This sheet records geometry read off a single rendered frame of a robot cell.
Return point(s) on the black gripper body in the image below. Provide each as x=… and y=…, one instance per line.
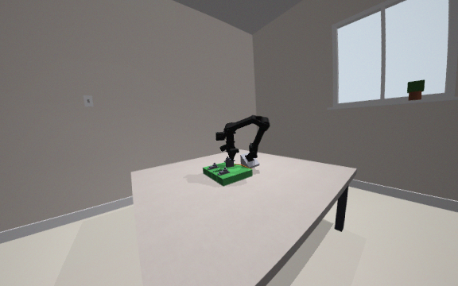
x=232, y=149

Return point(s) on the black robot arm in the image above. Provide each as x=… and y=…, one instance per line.
x=230, y=128

